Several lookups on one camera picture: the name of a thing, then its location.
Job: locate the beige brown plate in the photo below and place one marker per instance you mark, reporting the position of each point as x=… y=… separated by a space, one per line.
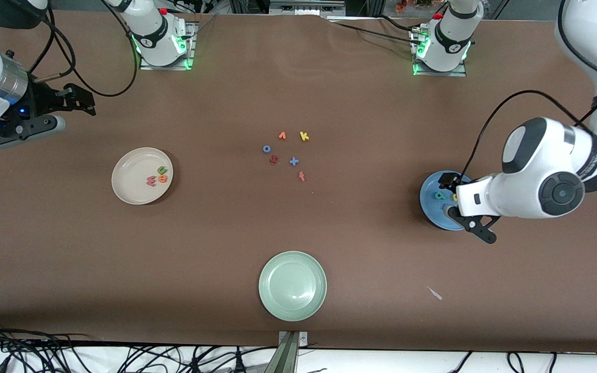
x=132 y=176

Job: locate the orange background objects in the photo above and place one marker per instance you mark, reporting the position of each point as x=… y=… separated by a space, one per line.
x=401 y=6

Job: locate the grey metal box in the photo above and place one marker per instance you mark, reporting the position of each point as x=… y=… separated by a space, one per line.
x=303 y=8

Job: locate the blue plate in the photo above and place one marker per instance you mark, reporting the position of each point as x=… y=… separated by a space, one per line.
x=430 y=207

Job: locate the green plate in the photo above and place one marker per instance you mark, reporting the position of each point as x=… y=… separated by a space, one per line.
x=292 y=286

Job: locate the metal camera stand bracket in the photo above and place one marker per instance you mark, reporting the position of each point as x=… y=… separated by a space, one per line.
x=290 y=357

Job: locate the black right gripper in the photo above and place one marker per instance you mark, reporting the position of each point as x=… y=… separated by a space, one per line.
x=44 y=98

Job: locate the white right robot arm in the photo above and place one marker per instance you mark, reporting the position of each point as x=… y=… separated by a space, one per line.
x=156 y=36

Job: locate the small white paper scrap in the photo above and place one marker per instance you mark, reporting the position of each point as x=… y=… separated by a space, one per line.
x=436 y=294

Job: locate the brown table cover mat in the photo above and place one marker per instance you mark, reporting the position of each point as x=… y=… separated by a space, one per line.
x=70 y=259

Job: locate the teal letter b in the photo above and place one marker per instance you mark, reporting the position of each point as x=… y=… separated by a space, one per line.
x=439 y=197

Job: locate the black metal frame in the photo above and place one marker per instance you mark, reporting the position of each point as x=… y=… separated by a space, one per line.
x=249 y=6

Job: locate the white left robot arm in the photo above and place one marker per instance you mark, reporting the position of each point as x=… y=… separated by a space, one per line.
x=562 y=194

